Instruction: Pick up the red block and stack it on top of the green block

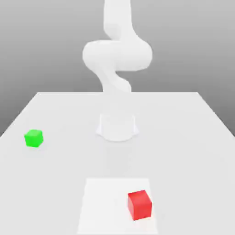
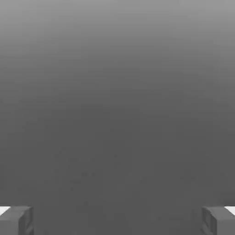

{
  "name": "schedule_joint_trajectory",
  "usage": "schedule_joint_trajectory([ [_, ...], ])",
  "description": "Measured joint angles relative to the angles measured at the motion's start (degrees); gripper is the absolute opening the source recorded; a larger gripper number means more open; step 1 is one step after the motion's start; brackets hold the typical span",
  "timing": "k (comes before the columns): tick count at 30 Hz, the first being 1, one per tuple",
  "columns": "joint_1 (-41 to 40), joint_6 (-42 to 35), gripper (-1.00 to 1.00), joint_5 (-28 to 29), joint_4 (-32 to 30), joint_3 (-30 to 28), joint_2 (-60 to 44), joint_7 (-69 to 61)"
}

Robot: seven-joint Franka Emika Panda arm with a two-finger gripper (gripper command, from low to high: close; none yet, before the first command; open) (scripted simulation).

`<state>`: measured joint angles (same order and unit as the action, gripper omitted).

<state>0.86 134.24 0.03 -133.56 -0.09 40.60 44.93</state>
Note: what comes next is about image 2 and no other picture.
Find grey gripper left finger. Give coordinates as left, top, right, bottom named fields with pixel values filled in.
left=0, top=205, right=35, bottom=235

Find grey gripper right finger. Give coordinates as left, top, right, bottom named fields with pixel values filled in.
left=201, top=205, right=235, bottom=235

